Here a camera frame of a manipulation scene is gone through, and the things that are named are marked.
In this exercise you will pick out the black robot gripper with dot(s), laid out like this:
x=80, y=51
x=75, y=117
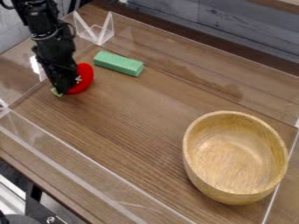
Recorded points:
x=54, y=50

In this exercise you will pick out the red plush strawberry toy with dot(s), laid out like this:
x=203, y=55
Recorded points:
x=84, y=80

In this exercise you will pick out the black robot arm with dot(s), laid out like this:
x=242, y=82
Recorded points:
x=38, y=11

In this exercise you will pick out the green rectangular block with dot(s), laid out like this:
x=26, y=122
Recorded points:
x=118, y=63

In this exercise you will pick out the black metal table clamp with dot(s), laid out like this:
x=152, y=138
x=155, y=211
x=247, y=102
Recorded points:
x=36, y=210

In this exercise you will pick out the wooden bowl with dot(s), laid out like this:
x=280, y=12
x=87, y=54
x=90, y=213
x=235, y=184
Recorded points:
x=234, y=157

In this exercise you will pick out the clear acrylic tray wall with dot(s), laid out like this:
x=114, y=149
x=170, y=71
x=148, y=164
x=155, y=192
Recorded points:
x=96, y=194

